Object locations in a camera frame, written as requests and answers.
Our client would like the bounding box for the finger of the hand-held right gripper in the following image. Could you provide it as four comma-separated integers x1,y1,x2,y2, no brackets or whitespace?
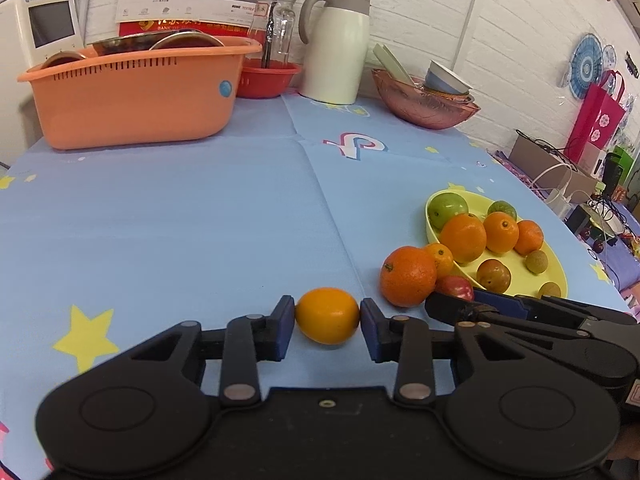
472,288,639,332
424,291,639,402

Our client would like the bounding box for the dark metal lid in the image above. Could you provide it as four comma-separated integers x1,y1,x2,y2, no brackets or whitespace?
39,51,87,70

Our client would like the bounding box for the steel pot lid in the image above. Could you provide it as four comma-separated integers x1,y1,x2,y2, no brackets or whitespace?
149,30,227,51

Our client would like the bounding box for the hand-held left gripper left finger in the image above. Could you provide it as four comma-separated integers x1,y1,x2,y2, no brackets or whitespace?
131,295,296,407

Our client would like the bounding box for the blue printed tablecloth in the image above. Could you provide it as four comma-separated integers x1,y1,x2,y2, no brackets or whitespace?
0,87,640,480

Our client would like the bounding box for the medium navel orange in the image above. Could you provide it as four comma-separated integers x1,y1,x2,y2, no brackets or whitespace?
483,211,520,254

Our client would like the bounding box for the small orange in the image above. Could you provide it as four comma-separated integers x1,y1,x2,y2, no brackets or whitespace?
425,242,455,279

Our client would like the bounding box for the large smooth orange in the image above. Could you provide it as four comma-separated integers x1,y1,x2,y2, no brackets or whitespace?
439,213,487,264

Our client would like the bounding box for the brownish red plum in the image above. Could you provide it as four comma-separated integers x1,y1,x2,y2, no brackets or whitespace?
476,258,512,293

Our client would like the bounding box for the blue and white bowl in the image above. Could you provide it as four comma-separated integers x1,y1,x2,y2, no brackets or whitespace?
423,59,474,104

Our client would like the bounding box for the green apple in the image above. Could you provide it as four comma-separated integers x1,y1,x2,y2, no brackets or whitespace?
487,200,517,222
429,193,470,231

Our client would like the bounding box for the steel bowl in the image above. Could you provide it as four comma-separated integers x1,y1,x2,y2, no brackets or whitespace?
91,35,162,57

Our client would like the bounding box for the yellow plastic plate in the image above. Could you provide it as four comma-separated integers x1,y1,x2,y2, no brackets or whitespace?
425,190,569,300

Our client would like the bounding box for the yellowish orange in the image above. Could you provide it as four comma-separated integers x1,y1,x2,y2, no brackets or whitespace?
295,287,361,345

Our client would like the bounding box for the cardboard box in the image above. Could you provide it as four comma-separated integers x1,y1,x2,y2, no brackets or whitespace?
509,136,602,192

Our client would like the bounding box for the orange plastic basket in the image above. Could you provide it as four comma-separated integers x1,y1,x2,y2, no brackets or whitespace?
17,35,264,151

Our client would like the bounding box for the white thermos jug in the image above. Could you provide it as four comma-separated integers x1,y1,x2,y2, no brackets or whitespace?
298,0,372,106

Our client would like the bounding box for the green apple front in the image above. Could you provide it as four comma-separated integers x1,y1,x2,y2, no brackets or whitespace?
429,193,470,231

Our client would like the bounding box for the glass bottle with red label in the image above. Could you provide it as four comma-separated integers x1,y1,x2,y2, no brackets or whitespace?
246,0,273,67

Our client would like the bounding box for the white device with screen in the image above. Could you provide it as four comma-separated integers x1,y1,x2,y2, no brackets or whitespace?
0,0,89,67

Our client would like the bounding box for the pale green dish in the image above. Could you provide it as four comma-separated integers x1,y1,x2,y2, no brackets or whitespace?
372,42,417,87

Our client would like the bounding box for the red apple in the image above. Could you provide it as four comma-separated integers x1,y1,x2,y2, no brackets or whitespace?
436,274,475,302

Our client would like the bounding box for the blue round paper fan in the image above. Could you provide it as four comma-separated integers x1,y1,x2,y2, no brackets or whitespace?
559,33,619,102

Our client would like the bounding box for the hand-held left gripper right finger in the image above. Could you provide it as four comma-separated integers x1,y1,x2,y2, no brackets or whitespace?
360,298,532,405

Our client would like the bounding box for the red plastic basket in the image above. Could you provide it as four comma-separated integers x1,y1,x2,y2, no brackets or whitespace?
236,57,304,100

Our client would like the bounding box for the clear glass bottle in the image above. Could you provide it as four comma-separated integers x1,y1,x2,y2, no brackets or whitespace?
269,0,297,68

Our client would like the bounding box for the purple patterned cloth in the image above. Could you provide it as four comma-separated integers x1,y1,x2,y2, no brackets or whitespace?
492,150,551,197

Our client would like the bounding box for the white charger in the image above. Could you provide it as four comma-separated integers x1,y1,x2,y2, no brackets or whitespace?
545,187,574,219

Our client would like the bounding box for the pink glass bowl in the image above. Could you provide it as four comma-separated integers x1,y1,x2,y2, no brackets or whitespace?
371,67,482,131

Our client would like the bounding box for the pink gift bag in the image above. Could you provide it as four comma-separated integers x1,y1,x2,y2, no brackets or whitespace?
567,70,629,162

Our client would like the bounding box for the deep orange stemmed mandarin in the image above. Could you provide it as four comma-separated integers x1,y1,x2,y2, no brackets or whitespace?
380,245,438,308

